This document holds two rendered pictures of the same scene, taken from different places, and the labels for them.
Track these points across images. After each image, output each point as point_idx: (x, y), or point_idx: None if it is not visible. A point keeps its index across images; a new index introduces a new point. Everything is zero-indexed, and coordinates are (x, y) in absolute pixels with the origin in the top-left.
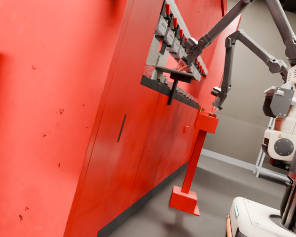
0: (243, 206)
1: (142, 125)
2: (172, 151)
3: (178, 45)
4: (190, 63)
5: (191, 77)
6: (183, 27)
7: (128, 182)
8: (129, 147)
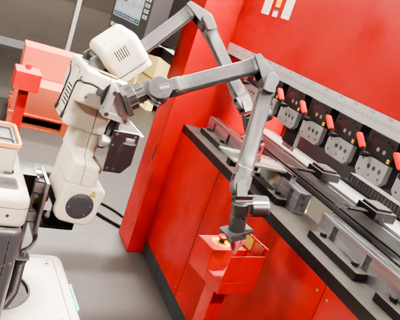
0: (68, 298)
1: (196, 194)
2: None
3: (318, 132)
4: (242, 138)
5: None
6: (330, 99)
7: (180, 255)
8: (183, 206)
